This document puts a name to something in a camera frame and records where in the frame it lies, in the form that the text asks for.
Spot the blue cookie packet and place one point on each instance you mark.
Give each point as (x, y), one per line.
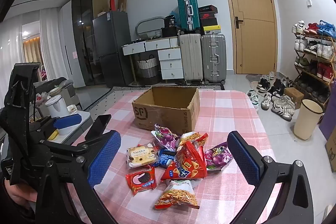
(166, 158)

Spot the teal suitcase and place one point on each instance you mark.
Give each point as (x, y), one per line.
(187, 11)

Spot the white desk with drawers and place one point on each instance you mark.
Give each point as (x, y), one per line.
(155, 44)

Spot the red cookie packet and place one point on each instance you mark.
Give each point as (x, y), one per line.
(141, 180)

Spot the purple gummy packet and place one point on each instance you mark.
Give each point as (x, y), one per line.
(168, 138)
(219, 157)

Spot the grey lidded bin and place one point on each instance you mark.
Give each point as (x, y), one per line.
(69, 94)

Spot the blue plastic bag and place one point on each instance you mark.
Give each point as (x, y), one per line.
(175, 14)

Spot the small brown cardboard box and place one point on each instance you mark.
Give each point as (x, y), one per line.
(294, 96)

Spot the cream waste bin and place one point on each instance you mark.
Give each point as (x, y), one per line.
(305, 124)

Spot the woven laundry basket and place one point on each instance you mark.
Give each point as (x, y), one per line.
(147, 69)

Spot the cat print cardboard box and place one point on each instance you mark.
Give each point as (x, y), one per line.
(332, 150)

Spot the white curtain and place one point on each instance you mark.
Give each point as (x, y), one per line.
(50, 37)

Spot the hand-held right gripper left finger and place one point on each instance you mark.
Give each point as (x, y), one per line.
(105, 158)

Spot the person's left hand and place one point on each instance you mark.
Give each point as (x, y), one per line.
(18, 192)

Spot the dark grey refrigerator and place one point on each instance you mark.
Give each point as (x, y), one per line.
(110, 37)

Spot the white wardrobe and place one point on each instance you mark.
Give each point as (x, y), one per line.
(68, 43)

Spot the black printed bag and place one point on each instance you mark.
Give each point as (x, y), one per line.
(170, 22)

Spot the purple bag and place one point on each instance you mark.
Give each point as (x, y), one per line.
(329, 119)

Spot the brown paper bag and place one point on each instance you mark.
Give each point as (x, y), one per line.
(122, 3)

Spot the white side cabinet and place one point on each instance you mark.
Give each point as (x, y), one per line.
(84, 115)

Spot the black smartphone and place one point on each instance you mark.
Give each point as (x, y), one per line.
(99, 124)

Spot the white kettle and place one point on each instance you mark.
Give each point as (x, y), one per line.
(56, 108)

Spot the beige suitcase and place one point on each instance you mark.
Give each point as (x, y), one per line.
(191, 58)

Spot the clear cream cake packet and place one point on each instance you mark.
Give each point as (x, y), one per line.
(141, 155)

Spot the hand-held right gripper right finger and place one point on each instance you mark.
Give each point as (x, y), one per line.
(245, 158)

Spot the silver suitcase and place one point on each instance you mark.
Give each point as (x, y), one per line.
(214, 58)

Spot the red paper bag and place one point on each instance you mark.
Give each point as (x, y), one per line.
(112, 3)

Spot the pink checked tablecloth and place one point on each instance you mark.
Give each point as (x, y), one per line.
(225, 108)

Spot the dark glass cabinet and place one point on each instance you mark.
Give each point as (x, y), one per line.
(84, 29)

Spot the pile of sneakers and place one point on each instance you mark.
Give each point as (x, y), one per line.
(281, 106)

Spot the wooden shoe rack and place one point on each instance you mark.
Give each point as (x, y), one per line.
(315, 36)

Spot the wooden door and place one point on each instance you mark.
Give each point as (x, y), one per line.
(252, 43)

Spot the black and red shoe box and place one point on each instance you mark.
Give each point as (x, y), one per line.
(208, 8)

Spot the red cone chips bag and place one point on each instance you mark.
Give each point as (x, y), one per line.
(186, 163)

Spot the grey doormat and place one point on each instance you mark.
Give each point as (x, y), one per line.
(253, 78)

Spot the shoe rack with shoes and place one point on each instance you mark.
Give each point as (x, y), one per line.
(312, 27)

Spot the oval mirror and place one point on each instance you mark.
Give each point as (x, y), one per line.
(149, 27)

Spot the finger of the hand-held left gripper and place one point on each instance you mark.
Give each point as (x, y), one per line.
(67, 121)
(78, 148)

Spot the flat cardboard box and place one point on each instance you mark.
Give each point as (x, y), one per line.
(102, 14)

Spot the white drawer cabinet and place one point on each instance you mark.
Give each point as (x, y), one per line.
(170, 64)

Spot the orange noodle snack packet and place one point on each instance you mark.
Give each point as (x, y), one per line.
(193, 138)
(176, 195)

